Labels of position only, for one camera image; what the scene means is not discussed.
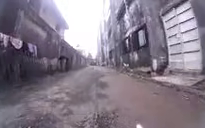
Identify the worn grey-brown alley road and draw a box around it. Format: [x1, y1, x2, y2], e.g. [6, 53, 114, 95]
[0, 65, 205, 128]

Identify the grey building with white gate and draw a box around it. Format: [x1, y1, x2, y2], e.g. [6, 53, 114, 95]
[97, 0, 205, 76]

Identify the dark building with awning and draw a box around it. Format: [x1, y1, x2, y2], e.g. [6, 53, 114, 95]
[0, 0, 70, 84]

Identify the concrete slab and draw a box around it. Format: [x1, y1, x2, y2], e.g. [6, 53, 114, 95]
[151, 74, 205, 88]

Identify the laundry on line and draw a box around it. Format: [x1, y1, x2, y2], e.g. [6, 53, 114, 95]
[0, 30, 39, 58]

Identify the low grey wall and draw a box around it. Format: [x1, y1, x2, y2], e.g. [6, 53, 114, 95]
[58, 39, 91, 72]

